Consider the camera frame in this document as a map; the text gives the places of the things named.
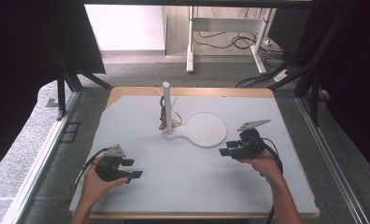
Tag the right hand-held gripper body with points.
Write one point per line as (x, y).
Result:
(251, 144)

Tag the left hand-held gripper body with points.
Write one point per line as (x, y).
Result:
(110, 168)

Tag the white key stand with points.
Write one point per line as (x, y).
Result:
(205, 130)

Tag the key bunch with blue tag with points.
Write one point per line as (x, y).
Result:
(175, 124)

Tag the person's right hand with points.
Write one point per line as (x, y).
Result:
(264, 165)

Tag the person's left hand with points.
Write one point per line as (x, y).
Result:
(94, 186)

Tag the white table mat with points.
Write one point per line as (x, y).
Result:
(251, 102)

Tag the wooden table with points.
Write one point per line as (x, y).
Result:
(205, 91)

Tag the white power strip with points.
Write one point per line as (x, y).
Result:
(281, 75)

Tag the black metal stand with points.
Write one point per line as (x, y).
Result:
(61, 96)
(314, 93)

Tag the black curtain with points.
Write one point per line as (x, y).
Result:
(24, 62)
(354, 77)

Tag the aluminium frame rail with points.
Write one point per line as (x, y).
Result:
(329, 161)
(39, 168)

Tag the white desk frame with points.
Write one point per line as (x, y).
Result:
(190, 46)

